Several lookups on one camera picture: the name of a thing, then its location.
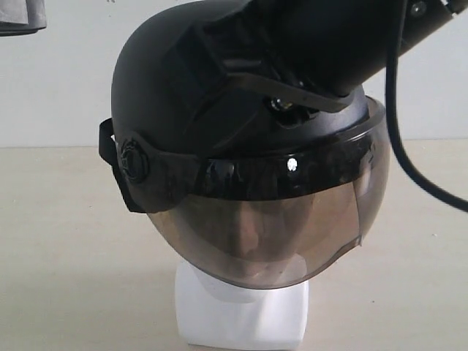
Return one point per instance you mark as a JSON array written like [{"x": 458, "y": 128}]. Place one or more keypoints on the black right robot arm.
[{"x": 307, "y": 53}]

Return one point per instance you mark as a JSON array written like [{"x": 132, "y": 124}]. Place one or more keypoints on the white mannequin head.
[{"x": 242, "y": 282}]

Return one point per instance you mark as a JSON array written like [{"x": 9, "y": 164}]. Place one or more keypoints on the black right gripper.
[{"x": 212, "y": 58}]

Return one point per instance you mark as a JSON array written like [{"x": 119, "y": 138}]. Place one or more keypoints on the black helmet with tinted visor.
[{"x": 241, "y": 148}]

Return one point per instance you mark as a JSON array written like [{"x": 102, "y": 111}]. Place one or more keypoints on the grey object top left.
[{"x": 22, "y": 17}]

